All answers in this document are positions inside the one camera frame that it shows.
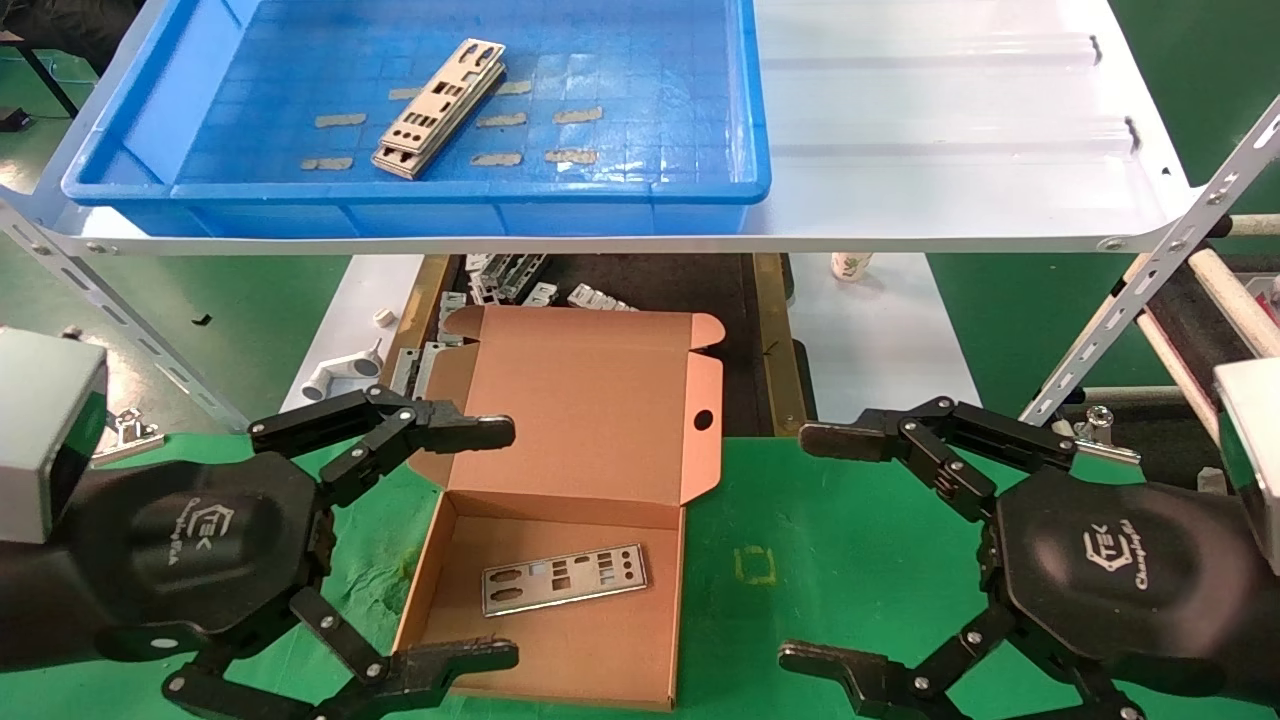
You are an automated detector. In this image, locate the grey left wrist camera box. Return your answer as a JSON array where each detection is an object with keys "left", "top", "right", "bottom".
[{"left": 0, "top": 328, "right": 108, "bottom": 547}]

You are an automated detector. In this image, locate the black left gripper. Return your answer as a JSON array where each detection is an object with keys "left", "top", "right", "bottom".
[{"left": 0, "top": 385, "right": 521, "bottom": 720}]

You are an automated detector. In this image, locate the white pipe fitting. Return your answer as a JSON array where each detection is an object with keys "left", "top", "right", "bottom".
[{"left": 300, "top": 338, "right": 384, "bottom": 403}]

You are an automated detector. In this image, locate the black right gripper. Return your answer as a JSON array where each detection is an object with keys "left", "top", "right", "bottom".
[{"left": 778, "top": 396, "right": 1280, "bottom": 720}]

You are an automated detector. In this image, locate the black bin with wooden frame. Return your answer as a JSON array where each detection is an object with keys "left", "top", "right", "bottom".
[{"left": 360, "top": 253, "right": 821, "bottom": 437}]

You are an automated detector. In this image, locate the dark roller rack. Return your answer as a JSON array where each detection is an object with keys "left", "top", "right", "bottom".
[{"left": 1060, "top": 250, "right": 1280, "bottom": 493}]

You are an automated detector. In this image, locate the silver binder clip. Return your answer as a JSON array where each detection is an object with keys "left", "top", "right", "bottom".
[{"left": 1065, "top": 405, "right": 1143, "bottom": 466}]

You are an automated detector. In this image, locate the slotted metal angle strut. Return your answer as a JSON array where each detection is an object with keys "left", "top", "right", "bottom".
[
  {"left": 0, "top": 200, "right": 251, "bottom": 433},
  {"left": 1018, "top": 95, "right": 1280, "bottom": 426}
]

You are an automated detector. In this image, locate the black table frame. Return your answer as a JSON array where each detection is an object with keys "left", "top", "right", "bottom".
[{"left": 0, "top": 0, "right": 146, "bottom": 119}]

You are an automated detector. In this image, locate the metal I/O shield plate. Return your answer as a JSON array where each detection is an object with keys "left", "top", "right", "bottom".
[
  {"left": 371, "top": 60, "right": 507, "bottom": 182},
  {"left": 383, "top": 38, "right": 507, "bottom": 163},
  {"left": 482, "top": 543, "right": 649, "bottom": 618}
]

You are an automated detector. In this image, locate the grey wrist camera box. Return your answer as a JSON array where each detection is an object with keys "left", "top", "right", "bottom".
[
  {"left": 0, "top": 328, "right": 108, "bottom": 547},
  {"left": 1213, "top": 358, "right": 1280, "bottom": 576}
]

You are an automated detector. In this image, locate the open brown cardboard box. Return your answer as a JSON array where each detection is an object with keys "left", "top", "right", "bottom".
[{"left": 388, "top": 305, "right": 724, "bottom": 711}]

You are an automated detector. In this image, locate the blue plastic tray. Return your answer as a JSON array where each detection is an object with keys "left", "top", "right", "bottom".
[{"left": 60, "top": 0, "right": 771, "bottom": 239}]

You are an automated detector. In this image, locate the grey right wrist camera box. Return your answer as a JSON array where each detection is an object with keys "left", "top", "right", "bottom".
[{"left": 1213, "top": 358, "right": 1280, "bottom": 576}]

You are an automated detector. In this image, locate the white metal shelf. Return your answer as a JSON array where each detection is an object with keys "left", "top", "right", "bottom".
[{"left": 0, "top": 0, "right": 1196, "bottom": 257}]

